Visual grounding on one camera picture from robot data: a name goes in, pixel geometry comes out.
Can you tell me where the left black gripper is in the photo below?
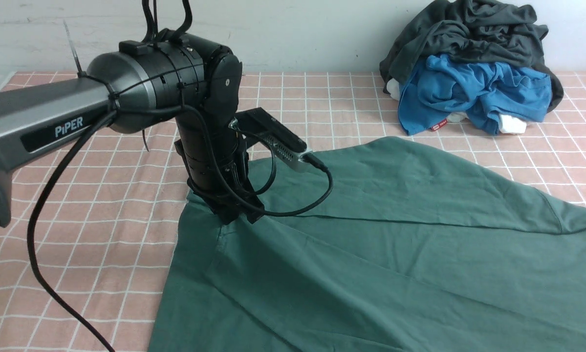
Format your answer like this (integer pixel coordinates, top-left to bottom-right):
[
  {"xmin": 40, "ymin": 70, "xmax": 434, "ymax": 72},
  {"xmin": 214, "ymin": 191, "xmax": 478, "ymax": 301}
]
[{"xmin": 188, "ymin": 147, "xmax": 264, "ymax": 224}]

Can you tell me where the green long-sleeve top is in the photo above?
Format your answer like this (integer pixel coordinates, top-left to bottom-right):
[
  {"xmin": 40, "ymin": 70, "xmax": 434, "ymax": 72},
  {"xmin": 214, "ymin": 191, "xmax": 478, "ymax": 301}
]
[{"xmin": 149, "ymin": 137, "xmax": 586, "ymax": 352}]

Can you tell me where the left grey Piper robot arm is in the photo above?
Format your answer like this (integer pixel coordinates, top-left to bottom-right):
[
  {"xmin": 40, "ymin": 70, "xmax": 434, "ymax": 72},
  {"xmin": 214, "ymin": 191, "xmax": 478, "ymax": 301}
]
[{"xmin": 0, "ymin": 33, "xmax": 261, "ymax": 227}]

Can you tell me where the pink grid tablecloth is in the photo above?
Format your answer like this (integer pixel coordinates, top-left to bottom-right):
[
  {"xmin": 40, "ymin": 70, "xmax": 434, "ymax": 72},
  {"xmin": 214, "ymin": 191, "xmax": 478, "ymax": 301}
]
[{"xmin": 0, "ymin": 71, "xmax": 586, "ymax": 352}]

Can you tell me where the blue garment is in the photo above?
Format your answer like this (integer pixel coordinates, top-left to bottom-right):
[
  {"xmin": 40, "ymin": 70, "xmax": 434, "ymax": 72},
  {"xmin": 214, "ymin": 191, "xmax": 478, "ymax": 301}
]
[{"xmin": 398, "ymin": 54, "xmax": 552, "ymax": 135}]

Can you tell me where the dark grey garment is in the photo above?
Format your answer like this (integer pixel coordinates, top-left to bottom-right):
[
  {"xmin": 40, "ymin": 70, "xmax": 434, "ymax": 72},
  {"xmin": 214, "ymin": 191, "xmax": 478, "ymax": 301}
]
[{"xmin": 379, "ymin": 0, "xmax": 564, "ymax": 111}]

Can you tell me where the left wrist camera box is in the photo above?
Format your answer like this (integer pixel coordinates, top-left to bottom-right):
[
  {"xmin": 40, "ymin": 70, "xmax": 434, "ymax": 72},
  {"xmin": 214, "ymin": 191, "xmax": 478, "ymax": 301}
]
[{"xmin": 229, "ymin": 107, "xmax": 328, "ymax": 173}]

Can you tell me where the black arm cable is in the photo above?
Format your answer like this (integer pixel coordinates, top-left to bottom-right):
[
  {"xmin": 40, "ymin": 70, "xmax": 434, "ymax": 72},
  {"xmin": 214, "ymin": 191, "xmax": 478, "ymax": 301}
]
[{"xmin": 27, "ymin": 105, "xmax": 334, "ymax": 352}]

